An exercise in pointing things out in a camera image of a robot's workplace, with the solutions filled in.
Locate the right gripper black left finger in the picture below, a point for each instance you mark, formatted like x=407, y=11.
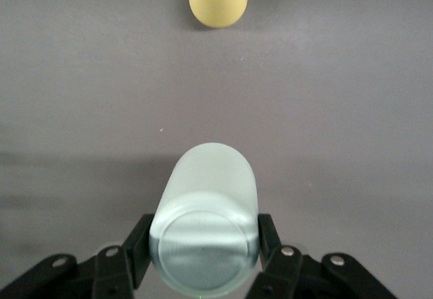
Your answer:
x=101, y=272

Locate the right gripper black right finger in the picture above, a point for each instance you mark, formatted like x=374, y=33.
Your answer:
x=297, y=272

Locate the pale green plastic cup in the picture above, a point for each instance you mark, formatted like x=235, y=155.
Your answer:
x=206, y=211

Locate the yellow plastic cup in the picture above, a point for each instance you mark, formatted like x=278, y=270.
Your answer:
x=218, y=1

